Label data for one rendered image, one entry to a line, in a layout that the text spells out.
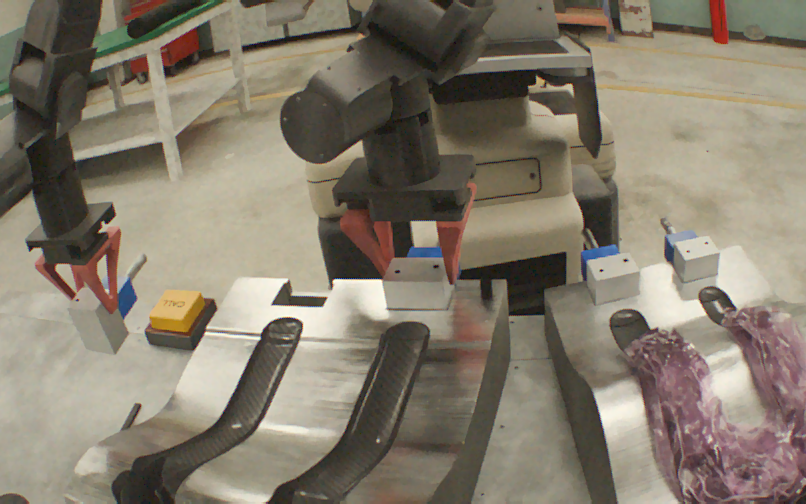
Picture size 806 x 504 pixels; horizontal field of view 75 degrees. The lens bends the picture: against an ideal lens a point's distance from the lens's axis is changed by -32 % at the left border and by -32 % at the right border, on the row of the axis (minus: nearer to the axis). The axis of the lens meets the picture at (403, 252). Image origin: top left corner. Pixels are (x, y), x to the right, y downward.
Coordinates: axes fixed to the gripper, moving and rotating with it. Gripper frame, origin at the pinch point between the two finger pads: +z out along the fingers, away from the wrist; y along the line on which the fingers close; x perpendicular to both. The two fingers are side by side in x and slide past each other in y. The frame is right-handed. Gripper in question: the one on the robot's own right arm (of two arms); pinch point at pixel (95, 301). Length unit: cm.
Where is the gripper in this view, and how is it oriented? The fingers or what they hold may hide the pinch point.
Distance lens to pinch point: 66.8
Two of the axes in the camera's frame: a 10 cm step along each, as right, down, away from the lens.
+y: 9.6, 0.0, -2.9
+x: 2.4, -5.4, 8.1
